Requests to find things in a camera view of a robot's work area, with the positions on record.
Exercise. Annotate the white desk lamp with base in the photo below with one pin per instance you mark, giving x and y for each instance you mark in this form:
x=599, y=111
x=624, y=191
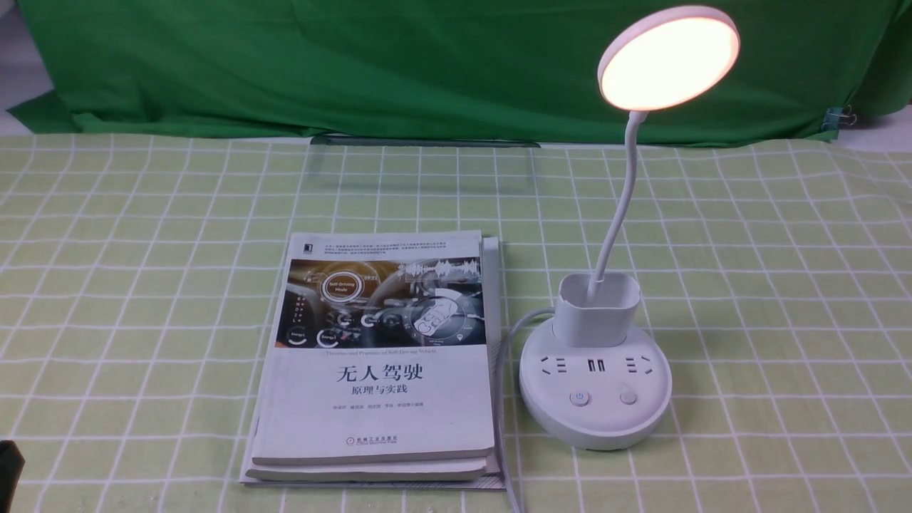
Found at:
x=588, y=375

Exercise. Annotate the top self-driving textbook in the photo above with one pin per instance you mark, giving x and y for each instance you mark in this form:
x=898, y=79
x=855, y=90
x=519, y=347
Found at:
x=377, y=385

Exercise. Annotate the green backdrop cloth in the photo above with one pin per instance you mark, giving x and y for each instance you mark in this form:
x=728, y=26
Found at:
x=476, y=70

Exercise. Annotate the green checkered tablecloth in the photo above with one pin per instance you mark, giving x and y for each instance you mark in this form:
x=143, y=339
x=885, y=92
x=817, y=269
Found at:
x=139, y=274

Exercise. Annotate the binder clip on backdrop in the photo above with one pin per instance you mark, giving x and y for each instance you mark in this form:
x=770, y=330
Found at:
x=838, y=118

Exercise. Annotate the black object at left edge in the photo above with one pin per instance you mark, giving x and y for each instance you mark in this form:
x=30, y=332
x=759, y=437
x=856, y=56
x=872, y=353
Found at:
x=12, y=464

